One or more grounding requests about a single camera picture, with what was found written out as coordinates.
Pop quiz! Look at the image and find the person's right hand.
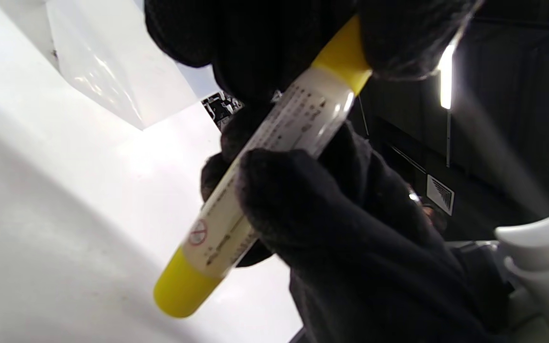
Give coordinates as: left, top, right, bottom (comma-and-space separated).
200, 106, 511, 343

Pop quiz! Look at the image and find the person's left hand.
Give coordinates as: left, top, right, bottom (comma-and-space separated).
143, 0, 484, 108

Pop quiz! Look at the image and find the yellow liquid glue bottle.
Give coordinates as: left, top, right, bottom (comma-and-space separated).
153, 66, 357, 319

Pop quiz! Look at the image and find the clear plastic container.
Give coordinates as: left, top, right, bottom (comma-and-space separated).
45, 0, 200, 131

